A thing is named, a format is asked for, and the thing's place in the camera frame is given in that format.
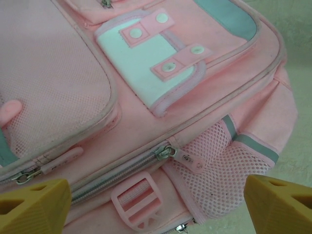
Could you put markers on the pink school backpack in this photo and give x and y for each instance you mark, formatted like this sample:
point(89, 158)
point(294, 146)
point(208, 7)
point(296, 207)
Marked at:
point(146, 97)

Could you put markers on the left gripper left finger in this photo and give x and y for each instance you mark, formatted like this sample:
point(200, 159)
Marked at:
point(34, 212)

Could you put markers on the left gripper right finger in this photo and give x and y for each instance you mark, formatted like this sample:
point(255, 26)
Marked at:
point(282, 209)

